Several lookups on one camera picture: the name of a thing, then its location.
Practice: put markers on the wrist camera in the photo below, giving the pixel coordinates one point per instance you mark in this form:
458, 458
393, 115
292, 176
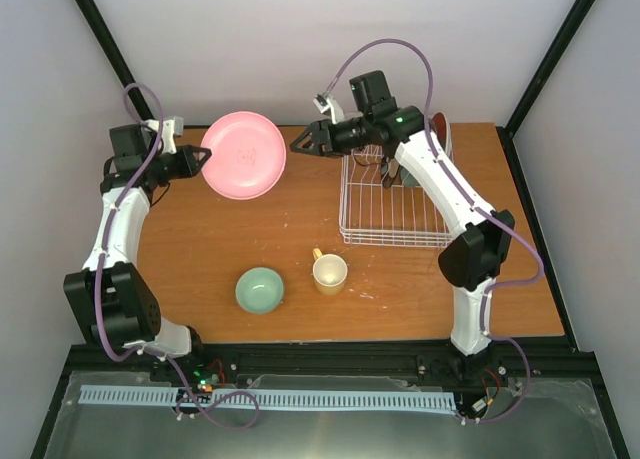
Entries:
328, 106
170, 129

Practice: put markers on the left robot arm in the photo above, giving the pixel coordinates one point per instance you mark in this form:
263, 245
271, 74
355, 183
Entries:
112, 304

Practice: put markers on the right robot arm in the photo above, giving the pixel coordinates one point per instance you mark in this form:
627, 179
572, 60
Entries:
479, 234

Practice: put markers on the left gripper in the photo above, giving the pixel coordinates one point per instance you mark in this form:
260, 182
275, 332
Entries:
191, 168

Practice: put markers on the red teal flower plate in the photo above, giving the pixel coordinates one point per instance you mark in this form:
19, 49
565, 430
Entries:
442, 128

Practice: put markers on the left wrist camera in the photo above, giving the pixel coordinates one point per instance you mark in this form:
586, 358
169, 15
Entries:
170, 129

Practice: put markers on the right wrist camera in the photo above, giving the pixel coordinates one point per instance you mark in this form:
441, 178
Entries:
328, 106

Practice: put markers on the right black frame post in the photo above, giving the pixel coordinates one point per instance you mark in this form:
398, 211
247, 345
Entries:
558, 46

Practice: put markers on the white wire dish rack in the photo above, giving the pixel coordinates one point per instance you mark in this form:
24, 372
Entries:
371, 213

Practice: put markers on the pink plate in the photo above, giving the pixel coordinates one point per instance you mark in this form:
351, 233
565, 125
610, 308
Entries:
248, 155

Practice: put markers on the light blue cable duct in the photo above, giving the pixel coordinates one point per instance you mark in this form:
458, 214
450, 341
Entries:
273, 400

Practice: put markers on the yellow mug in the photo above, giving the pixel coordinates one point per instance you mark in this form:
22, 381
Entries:
329, 272

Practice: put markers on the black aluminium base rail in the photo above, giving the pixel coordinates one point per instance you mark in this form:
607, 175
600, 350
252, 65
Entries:
423, 363

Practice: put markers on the mint green bowl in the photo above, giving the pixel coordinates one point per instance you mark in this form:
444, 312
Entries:
259, 290

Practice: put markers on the left black frame post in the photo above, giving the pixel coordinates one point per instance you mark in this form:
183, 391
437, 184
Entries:
101, 32

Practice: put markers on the black frame post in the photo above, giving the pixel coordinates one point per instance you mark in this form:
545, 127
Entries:
558, 46
101, 32

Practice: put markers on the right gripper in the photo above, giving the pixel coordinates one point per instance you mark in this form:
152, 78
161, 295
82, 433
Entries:
319, 131

